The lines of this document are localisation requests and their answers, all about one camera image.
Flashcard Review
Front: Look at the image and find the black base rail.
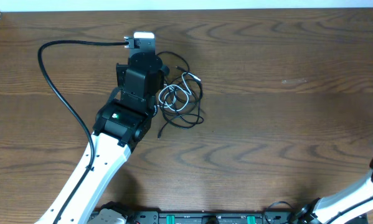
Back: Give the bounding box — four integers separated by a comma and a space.
89, 201, 369, 224

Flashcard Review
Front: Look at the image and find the black left camera cable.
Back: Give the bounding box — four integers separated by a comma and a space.
37, 39, 130, 224

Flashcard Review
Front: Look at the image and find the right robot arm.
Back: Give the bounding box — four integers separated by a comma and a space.
289, 158, 373, 224

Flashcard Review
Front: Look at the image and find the white cable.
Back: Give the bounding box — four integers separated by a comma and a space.
156, 71, 202, 113

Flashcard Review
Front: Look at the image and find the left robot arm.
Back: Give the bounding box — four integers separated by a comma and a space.
38, 52, 169, 223

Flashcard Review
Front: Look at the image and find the clear tape scrap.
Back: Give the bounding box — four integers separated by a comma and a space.
281, 78, 308, 85

